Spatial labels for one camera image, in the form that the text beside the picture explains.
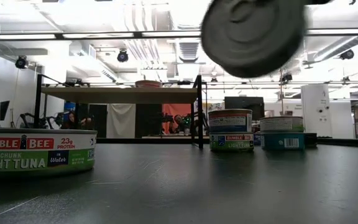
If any dark blue seafood can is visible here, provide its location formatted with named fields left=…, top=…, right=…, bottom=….
left=200, top=0, right=306, bottom=78

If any pink salmon can blue label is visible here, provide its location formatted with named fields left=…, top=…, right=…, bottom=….
left=208, top=108, right=254, bottom=134
left=134, top=80, right=163, bottom=88

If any teal labelled seafood can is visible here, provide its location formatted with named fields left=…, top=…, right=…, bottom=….
left=260, top=132, right=306, bottom=151

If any white LED light strip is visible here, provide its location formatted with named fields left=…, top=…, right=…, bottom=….
left=141, top=30, right=202, bottom=37
left=305, top=28, right=358, bottom=35
left=0, top=34, right=57, bottom=40
left=62, top=32, right=135, bottom=39

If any thin hanging pole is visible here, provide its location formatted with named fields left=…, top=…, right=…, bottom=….
left=278, top=68, right=285, bottom=116

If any white cylindrical column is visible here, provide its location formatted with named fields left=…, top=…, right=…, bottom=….
left=300, top=83, right=333, bottom=134

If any black computer monitor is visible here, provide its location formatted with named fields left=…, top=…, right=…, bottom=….
left=0, top=100, right=11, bottom=123
left=224, top=96, right=265, bottom=121

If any orange curtain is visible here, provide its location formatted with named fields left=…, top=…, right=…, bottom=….
left=162, top=103, right=193, bottom=136

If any person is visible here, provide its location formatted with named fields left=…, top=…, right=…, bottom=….
left=61, top=110, right=78, bottom=130
left=172, top=113, right=189, bottom=134

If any white curtain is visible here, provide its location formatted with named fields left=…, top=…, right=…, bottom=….
left=106, top=103, right=137, bottom=139

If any silver ceiling ventilation duct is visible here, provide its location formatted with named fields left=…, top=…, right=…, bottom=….
left=168, top=0, right=213, bottom=84

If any wooden shelf black frame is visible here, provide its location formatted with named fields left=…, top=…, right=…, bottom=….
left=33, top=73, right=205, bottom=149

